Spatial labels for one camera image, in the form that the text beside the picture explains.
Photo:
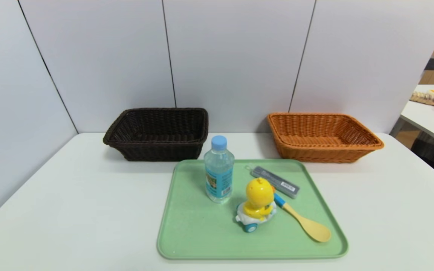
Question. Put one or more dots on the clear bottle with blue cap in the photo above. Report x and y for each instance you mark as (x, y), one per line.
(219, 177)

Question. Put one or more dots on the brown egg tray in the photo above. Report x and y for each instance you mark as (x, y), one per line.
(424, 98)

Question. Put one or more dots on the light green plastic tray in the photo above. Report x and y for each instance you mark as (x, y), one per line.
(202, 233)

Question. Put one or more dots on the white side table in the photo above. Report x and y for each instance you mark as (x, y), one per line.
(428, 116)

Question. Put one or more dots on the yellow duck toy car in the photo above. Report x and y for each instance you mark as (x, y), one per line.
(259, 195)

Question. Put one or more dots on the orange wicker basket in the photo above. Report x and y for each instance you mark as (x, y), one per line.
(315, 152)

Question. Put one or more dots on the dark brown wicker basket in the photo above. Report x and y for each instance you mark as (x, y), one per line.
(156, 148)

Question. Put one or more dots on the grey pencil lead case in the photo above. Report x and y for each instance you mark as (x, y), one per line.
(273, 180)

